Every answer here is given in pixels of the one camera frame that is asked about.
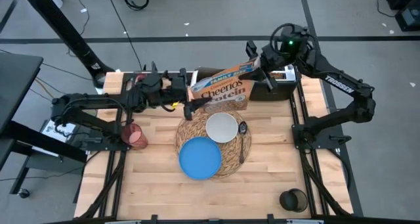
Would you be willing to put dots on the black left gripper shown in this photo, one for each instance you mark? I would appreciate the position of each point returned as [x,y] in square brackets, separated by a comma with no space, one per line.
[177,89]

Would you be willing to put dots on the black equipment box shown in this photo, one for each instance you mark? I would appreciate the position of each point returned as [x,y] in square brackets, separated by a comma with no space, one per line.
[407,17]

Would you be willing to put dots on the black desk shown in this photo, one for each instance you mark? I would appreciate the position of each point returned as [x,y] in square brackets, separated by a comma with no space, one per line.
[16,82]

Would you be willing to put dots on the red apple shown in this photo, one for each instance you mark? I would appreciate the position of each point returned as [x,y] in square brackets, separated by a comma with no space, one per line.
[140,77]

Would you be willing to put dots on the black toaster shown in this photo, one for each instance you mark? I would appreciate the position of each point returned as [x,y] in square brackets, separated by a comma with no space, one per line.
[279,91]

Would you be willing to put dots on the black caster wheel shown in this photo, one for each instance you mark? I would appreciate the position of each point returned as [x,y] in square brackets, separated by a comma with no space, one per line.
[23,193]

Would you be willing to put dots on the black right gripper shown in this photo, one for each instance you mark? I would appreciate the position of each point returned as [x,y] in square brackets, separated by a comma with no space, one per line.
[272,58]

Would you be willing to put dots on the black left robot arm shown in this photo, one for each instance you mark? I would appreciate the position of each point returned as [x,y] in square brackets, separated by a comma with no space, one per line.
[98,100]

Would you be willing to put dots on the white bowl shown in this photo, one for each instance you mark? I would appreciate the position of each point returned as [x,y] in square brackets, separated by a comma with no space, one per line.
[222,127]

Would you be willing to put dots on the round woven placemat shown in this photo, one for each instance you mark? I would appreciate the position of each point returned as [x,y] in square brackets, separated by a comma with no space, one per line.
[193,128]

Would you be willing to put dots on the toast slice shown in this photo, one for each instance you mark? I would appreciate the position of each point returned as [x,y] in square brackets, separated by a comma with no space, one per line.
[278,75]

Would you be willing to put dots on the blue plate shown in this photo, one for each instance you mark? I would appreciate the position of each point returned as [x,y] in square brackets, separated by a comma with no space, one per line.
[200,158]

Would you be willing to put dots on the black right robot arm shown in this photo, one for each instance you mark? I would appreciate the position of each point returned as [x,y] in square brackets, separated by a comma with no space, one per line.
[341,86]

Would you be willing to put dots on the dark metal spoon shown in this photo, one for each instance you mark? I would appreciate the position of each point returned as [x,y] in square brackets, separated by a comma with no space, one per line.
[243,128]

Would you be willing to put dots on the red translucent cup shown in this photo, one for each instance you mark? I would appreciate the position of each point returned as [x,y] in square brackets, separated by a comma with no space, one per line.
[136,138]

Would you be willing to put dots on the black aluminium table frame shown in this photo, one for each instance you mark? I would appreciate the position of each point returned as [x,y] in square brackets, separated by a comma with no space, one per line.
[115,197]

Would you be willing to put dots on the white SA2 label sheet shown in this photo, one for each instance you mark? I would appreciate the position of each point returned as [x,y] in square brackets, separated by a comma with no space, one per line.
[60,130]

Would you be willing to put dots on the dark mesh cup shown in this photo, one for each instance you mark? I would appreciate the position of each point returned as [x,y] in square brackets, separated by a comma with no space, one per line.
[293,201]

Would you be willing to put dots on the orange Cheerios cereal box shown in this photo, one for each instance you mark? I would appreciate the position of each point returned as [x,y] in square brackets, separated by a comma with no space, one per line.
[223,92]

